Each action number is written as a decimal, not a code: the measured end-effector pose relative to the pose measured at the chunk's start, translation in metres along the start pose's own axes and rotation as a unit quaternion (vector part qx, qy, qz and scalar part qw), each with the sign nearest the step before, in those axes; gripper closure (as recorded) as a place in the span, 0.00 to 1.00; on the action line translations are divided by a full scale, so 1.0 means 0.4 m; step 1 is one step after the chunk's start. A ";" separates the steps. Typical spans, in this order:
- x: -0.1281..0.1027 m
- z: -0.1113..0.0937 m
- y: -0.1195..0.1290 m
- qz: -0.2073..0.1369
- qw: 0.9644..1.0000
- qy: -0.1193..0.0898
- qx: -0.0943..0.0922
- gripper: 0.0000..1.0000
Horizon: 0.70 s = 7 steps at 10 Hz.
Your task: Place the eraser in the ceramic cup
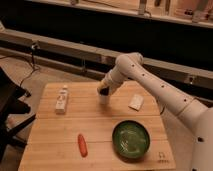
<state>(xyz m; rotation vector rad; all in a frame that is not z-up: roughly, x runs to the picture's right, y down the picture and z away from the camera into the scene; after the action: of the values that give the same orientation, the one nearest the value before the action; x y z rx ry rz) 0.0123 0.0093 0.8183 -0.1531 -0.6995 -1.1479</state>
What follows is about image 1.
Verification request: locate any white eraser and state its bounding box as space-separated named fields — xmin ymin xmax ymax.
xmin=129 ymin=94 xmax=144 ymax=111

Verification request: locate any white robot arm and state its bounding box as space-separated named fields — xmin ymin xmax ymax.
xmin=97 ymin=52 xmax=213 ymax=171

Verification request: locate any white tube box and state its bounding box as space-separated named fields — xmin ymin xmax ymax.
xmin=55 ymin=85 xmax=69 ymax=114

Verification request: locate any green bowl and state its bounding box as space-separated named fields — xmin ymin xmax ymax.
xmin=112 ymin=120 xmax=150 ymax=160

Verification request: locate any orange carrot toy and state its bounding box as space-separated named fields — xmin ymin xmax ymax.
xmin=78 ymin=134 xmax=88 ymax=157

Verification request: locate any black cable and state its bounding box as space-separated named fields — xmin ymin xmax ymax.
xmin=0 ymin=46 xmax=42 ymax=88

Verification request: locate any black chair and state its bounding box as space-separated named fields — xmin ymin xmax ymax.
xmin=0 ymin=67 xmax=35 ymax=162

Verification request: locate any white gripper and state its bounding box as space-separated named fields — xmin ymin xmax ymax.
xmin=97 ymin=71 xmax=119 ymax=96

